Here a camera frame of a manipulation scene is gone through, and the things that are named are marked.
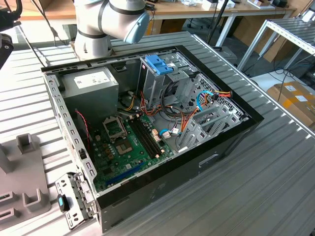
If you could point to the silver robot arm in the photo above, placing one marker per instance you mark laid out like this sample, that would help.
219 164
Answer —
93 32

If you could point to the metal disk bay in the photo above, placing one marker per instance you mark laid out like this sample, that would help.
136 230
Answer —
197 130

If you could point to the grey power supply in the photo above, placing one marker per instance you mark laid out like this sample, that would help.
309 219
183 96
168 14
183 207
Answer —
93 98

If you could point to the grey parts rack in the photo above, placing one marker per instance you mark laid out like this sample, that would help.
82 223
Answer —
24 172

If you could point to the metal drive cage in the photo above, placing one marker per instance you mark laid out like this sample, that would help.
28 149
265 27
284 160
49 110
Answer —
152 86

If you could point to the blue plastic bay latch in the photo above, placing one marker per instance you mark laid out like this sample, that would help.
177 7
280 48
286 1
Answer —
157 64

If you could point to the CPU socket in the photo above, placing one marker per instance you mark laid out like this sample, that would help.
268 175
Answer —
124 148

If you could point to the black RAM slot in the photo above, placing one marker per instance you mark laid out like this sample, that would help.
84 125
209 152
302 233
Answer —
152 137
144 137
140 137
148 137

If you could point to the green motherboard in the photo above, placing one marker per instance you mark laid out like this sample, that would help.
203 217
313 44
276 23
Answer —
123 167

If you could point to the small brown cardboard box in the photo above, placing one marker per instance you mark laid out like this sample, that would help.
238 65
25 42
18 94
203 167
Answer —
172 25

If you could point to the blue expansion slot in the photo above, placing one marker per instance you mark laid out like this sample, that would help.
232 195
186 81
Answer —
125 173

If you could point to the white board connector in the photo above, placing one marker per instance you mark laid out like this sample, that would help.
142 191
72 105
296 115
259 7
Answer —
156 136

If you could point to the long wooden desk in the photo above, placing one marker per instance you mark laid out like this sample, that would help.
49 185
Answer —
187 11

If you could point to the black tripod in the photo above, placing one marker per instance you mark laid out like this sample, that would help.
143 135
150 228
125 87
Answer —
216 22

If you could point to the black open PC case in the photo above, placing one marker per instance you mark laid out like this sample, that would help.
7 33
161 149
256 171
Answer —
172 184

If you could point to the large brown cardboard box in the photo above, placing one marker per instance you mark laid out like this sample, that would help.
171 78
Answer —
246 29

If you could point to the labelled cardboard box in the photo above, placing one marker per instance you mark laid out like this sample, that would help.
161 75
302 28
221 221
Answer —
290 103

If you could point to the metal slat side table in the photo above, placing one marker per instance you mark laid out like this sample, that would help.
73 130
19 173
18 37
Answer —
295 32

